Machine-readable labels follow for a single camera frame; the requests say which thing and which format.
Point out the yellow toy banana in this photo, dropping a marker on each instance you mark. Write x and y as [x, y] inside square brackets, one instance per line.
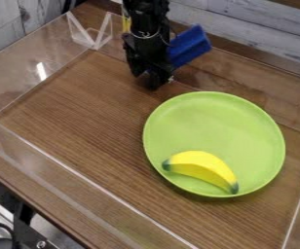
[204, 166]

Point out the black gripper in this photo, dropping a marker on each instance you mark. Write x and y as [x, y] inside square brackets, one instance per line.
[142, 52]

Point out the black metal table leg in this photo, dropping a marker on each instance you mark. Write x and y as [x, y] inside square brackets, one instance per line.
[22, 219]

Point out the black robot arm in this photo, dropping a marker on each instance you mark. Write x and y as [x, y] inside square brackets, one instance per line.
[149, 18]

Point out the yellow labelled tin can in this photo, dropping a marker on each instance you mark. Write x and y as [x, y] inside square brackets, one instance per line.
[126, 19]

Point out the blue cross-shaped block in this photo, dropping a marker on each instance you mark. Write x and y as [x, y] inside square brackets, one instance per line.
[186, 46]

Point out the clear acrylic front wall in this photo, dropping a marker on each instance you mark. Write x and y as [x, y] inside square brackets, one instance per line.
[91, 214]

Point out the green plate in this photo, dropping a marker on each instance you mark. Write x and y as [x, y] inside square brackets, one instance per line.
[224, 125]

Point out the clear acrylic corner bracket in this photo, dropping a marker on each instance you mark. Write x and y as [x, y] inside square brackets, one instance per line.
[90, 37]

